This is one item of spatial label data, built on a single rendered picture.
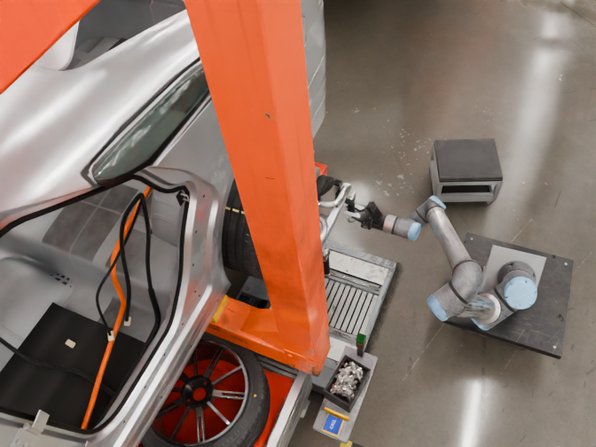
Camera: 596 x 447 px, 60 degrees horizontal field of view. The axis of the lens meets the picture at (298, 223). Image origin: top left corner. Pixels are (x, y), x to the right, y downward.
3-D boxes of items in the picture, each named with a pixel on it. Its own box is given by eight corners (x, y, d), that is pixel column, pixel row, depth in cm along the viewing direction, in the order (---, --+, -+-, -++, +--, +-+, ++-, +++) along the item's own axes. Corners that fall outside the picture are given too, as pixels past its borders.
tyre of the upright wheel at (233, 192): (258, 248, 304) (280, 137, 286) (294, 261, 297) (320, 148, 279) (199, 281, 244) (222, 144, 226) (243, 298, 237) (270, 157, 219)
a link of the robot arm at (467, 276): (481, 276, 202) (430, 189, 258) (455, 294, 207) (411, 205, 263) (497, 290, 207) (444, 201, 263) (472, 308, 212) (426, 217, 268)
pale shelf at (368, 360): (345, 347, 262) (345, 344, 259) (377, 359, 257) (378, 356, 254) (312, 429, 241) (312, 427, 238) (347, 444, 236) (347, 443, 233)
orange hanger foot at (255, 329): (210, 300, 272) (194, 267, 244) (301, 335, 257) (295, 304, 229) (194, 328, 264) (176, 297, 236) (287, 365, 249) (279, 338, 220)
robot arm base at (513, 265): (542, 270, 270) (545, 276, 261) (525, 301, 276) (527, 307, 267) (507, 254, 274) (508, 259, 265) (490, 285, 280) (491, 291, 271)
